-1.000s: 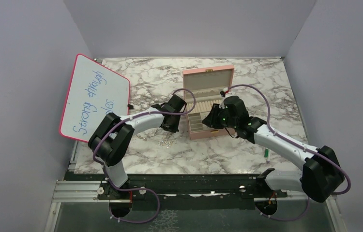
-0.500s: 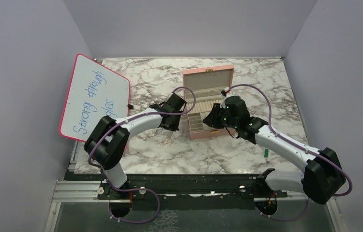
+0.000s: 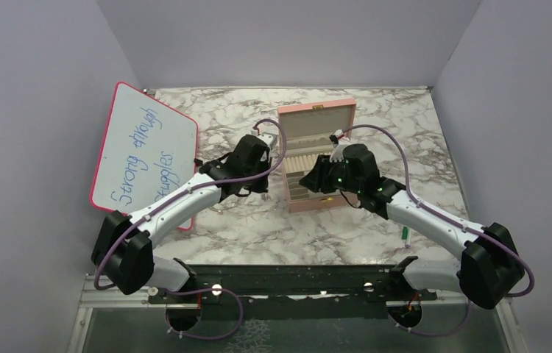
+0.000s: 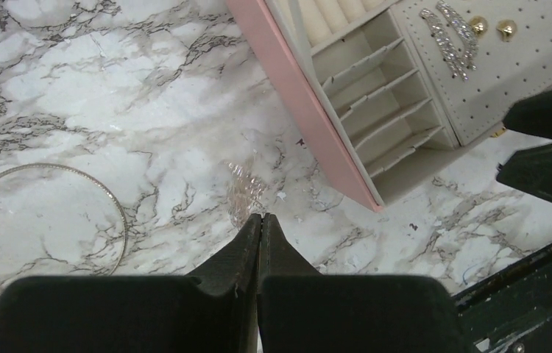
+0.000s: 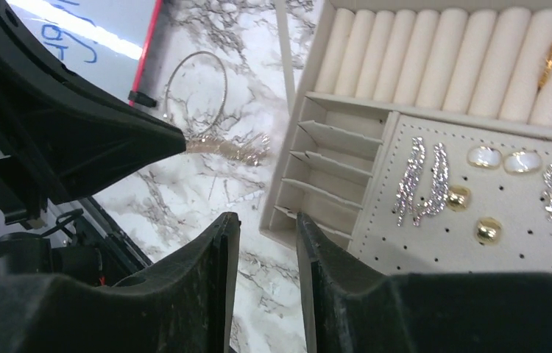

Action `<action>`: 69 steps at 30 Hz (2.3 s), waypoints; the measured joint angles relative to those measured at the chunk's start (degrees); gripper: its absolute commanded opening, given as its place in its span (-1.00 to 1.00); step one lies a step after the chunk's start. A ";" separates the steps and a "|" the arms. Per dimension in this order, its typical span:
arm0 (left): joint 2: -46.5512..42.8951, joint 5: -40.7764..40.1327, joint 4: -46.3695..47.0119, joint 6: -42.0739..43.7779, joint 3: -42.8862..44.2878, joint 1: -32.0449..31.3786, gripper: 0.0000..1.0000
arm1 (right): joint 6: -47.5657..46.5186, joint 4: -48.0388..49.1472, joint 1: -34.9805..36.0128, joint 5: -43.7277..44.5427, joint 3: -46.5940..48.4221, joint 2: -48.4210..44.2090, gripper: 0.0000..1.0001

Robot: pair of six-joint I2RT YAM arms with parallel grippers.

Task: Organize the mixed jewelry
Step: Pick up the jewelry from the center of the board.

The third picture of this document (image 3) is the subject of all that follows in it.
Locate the green marker pen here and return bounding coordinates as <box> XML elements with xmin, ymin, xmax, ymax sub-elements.
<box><xmin>401</xmin><ymin>226</ymin><xmax>410</xmax><ymax>240</ymax></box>

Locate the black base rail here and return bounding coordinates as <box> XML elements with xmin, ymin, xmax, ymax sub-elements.
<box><xmin>148</xmin><ymin>265</ymin><xmax>436</xmax><ymax>321</ymax></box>

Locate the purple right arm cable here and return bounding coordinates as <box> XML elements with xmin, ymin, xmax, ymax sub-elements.
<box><xmin>342</xmin><ymin>124</ymin><xmax>535</xmax><ymax>338</ymax></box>

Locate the pink-framed whiteboard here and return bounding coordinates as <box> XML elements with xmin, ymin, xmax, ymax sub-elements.
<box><xmin>89</xmin><ymin>82</ymin><xmax>199</xmax><ymax>213</ymax></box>

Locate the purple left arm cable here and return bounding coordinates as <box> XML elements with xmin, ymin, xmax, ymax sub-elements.
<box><xmin>93</xmin><ymin>118</ymin><xmax>289</xmax><ymax>341</ymax></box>

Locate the pink jewelry box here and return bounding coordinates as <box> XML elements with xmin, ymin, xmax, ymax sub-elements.
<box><xmin>277</xmin><ymin>98</ymin><xmax>356</xmax><ymax>213</ymax></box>

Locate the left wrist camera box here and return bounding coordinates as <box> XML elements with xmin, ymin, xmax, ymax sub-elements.
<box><xmin>257</xmin><ymin>132</ymin><xmax>278</xmax><ymax>149</ymax></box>

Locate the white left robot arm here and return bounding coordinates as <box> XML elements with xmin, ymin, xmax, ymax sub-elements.
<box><xmin>91</xmin><ymin>132</ymin><xmax>276</xmax><ymax>302</ymax></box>

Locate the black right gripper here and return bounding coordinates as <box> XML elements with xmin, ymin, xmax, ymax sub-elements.
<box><xmin>299</xmin><ymin>154</ymin><xmax>363</xmax><ymax>194</ymax></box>

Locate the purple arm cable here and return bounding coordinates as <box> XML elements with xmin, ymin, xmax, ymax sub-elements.
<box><xmin>93</xmin><ymin>118</ymin><xmax>289</xmax><ymax>341</ymax></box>
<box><xmin>342</xmin><ymin>124</ymin><xmax>535</xmax><ymax>338</ymax></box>

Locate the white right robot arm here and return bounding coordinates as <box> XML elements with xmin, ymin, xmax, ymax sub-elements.
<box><xmin>300</xmin><ymin>144</ymin><xmax>526</xmax><ymax>309</ymax></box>

